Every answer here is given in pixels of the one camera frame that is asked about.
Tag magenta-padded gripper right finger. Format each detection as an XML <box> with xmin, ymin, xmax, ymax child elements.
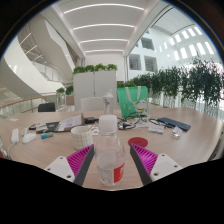
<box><xmin>129</xmin><ymin>143</ymin><xmax>184</xmax><ymax>186</ymax></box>

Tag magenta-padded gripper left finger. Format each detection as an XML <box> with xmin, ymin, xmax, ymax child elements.
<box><xmin>43</xmin><ymin>143</ymin><xmax>95</xmax><ymax>187</ymax></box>

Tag clear plastic water bottle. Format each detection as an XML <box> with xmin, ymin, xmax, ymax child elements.
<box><xmin>94</xmin><ymin>114</ymin><xmax>126</xmax><ymax>187</ymax></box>

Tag flat round red coaster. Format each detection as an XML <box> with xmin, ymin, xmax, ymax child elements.
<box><xmin>127</xmin><ymin>136</ymin><xmax>149</xmax><ymax>148</ymax></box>

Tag white plastic packet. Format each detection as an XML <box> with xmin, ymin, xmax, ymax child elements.
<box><xmin>148</xmin><ymin>123</ymin><xmax>165</xmax><ymax>135</ymax></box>

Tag colourful sticker sheet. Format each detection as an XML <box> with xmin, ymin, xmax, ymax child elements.
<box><xmin>89</xmin><ymin>124</ymin><xmax>101</xmax><ymax>137</ymax></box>

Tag white printed booklet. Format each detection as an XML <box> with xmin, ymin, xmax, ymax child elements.
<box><xmin>57</xmin><ymin>113</ymin><xmax>84</xmax><ymax>133</ymax></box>

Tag small teal box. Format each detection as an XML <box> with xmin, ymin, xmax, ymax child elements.
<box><xmin>40</xmin><ymin>131</ymin><xmax>54</xmax><ymax>140</ymax></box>

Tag black power brick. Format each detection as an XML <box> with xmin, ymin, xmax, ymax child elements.
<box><xmin>83</xmin><ymin>116</ymin><xmax>100</xmax><ymax>125</ymax></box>

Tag black laptop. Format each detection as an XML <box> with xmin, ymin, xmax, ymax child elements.
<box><xmin>35</xmin><ymin>120</ymin><xmax>84</xmax><ymax>134</ymax></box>

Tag dark blue keyboard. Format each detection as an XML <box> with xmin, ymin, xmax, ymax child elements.
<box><xmin>156</xmin><ymin>116</ymin><xmax>192</xmax><ymax>132</ymax></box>

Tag white chair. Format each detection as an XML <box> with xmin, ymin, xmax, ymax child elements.
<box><xmin>80</xmin><ymin>96</ymin><xmax>105</xmax><ymax>112</ymax></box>

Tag green tote bag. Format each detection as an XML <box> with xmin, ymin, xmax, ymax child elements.
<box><xmin>116</xmin><ymin>85</ymin><xmax>150</xmax><ymax>118</ymax></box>

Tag black chair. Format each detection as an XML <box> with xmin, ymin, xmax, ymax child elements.
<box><xmin>37</xmin><ymin>102</ymin><xmax>56</xmax><ymax>113</ymax></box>

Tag clear shaker bottle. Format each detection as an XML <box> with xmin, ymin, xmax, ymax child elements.
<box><xmin>102</xmin><ymin>89</ymin><xmax>115</xmax><ymax>116</ymax></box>

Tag small planter with plants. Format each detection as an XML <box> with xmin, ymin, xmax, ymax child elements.
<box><xmin>55</xmin><ymin>84</ymin><xmax>75</xmax><ymax>106</ymax></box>

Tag white power adapter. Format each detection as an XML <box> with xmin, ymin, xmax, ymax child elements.
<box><xmin>10</xmin><ymin>127</ymin><xmax>20</xmax><ymax>145</ymax></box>

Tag white cabinet with plants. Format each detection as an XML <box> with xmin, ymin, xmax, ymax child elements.
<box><xmin>72</xmin><ymin>63</ymin><xmax>118</xmax><ymax>111</ymax></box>

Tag row of green hedge plants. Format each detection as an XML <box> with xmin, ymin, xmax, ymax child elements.
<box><xmin>131</xmin><ymin>56</ymin><xmax>224</xmax><ymax>118</ymax></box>

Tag tangled black cables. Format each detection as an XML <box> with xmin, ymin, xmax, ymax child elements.
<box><xmin>116</xmin><ymin>111</ymin><xmax>164</xmax><ymax>131</ymax></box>

